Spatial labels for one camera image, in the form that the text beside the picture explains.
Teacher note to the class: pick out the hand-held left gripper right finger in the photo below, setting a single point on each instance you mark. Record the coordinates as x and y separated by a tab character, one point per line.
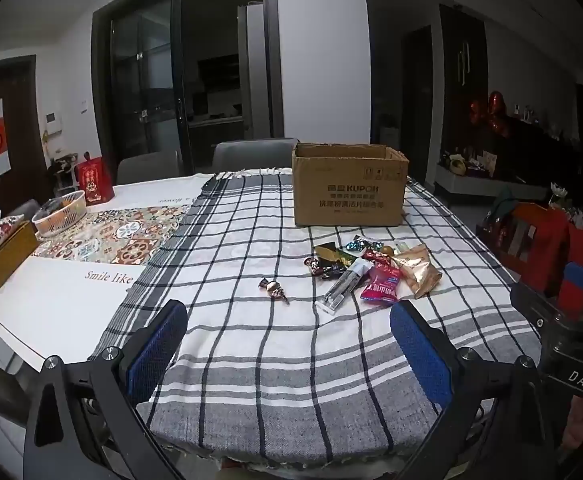
421	355

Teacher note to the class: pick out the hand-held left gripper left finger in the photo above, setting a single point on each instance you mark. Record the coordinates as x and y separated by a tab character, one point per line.
156	350

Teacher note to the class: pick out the pink snack packet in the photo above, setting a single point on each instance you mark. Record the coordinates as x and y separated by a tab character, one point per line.
381	285

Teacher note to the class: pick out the gold snack packet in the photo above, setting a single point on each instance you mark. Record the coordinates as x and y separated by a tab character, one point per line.
419	272

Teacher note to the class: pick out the clear long packet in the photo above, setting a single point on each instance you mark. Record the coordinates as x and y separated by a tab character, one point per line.
344	285

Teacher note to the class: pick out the red snack packet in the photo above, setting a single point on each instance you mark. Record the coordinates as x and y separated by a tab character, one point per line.
376	256

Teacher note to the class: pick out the brown cardboard box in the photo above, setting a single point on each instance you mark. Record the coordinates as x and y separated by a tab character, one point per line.
346	195

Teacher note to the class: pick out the pale green candy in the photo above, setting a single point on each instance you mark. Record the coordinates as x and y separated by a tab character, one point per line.
403	248

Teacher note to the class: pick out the green cloth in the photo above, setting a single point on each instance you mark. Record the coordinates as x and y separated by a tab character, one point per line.
505	200

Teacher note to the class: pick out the plaid tablecloth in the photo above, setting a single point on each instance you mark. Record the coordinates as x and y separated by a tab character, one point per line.
271	360

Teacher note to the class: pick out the patterned table runner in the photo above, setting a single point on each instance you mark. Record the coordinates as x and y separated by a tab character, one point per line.
121	235

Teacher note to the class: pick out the dark wrapped candy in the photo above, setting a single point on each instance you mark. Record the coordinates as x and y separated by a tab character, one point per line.
334	272

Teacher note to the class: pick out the blue foil candy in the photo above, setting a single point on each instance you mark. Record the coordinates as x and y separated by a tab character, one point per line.
356	245

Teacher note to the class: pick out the brown wrapped candy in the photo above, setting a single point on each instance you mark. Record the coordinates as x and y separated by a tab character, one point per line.
273	289

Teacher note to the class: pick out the white sideboard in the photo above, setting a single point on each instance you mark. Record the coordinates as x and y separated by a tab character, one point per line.
486	185

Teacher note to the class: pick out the red wrapped candy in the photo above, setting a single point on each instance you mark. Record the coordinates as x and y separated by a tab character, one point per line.
315	265

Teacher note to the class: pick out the white basket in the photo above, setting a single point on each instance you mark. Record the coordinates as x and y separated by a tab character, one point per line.
64	215

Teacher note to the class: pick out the floral tissue box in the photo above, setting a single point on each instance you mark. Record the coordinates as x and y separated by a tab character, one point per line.
6	255

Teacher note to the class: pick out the red gift bag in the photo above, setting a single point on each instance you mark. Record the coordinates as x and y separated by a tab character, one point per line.
94	180

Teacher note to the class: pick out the red foil balloon bunch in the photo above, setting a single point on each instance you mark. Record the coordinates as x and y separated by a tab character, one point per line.
494	110

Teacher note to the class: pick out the small white shelf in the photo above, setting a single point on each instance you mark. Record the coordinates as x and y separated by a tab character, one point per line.
63	172

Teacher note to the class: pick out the wide grey chair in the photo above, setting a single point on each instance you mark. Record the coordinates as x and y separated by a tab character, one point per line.
251	155

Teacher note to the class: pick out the dark wardrobe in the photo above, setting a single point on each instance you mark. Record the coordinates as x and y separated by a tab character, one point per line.
464	85

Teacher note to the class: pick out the dark door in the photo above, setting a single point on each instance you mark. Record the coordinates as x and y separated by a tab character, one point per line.
418	110

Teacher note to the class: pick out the glass sliding door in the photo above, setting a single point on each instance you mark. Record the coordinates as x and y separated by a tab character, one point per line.
146	85

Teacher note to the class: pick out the brown wooden door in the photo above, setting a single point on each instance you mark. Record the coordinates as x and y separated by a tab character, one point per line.
21	110

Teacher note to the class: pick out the white wall intercom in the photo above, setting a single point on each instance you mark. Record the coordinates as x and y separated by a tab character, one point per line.
53	122

